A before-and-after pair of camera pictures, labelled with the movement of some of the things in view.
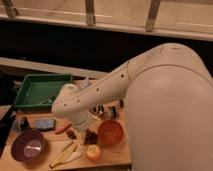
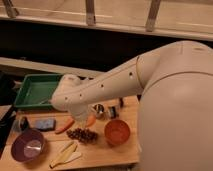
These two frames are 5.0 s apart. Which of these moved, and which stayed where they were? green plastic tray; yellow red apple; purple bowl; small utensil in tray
Moved: yellow red apple
Stayed: green plastic tray; purple bowl; small utensil in tray
